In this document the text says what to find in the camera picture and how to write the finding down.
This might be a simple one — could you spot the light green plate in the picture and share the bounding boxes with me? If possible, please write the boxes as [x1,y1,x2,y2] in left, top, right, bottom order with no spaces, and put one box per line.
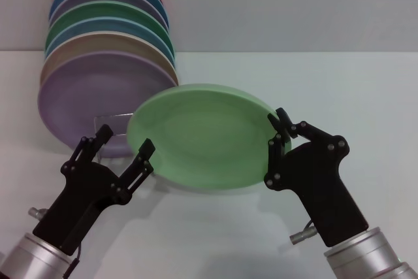
[126,83,278,191]

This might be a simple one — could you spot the lilac plate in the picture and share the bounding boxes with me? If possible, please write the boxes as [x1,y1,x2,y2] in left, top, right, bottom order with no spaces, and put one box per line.
[37,50,178,159]

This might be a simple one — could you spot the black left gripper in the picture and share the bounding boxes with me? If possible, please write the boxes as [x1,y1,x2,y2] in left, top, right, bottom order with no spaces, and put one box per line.
[32,124,155,257]

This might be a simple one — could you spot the tan plate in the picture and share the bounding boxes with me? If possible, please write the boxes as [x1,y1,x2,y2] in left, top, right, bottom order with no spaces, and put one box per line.
[39,30,180,87]

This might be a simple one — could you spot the thin black cable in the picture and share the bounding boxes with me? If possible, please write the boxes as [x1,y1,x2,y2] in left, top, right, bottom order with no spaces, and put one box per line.
[63,246,82,277]

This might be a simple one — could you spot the light blue plate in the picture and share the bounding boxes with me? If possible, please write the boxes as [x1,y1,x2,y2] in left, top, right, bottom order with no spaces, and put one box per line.
[44,16,177,64]

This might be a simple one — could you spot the silver right cable connector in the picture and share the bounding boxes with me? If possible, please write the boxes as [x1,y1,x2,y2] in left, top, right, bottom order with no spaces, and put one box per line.
[289,218,318,246]

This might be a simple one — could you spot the silver left cable connector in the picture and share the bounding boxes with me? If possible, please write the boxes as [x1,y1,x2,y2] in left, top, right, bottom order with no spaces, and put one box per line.
[28,206,50,220]

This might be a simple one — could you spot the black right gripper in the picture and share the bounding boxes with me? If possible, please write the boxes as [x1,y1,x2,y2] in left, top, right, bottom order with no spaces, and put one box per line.
[264,107,370,249]

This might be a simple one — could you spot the silver cable connector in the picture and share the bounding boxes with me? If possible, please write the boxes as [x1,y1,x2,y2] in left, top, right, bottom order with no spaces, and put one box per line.
[289,218,318,246]
[28,206,50,220]

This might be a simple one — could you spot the clear acrylic plate rack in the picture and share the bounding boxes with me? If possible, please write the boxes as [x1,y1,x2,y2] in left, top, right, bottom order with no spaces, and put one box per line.
[93,112,135,162]

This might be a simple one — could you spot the dark green plate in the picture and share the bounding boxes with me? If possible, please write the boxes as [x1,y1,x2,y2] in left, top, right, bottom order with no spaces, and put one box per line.
[44,0,174,54]

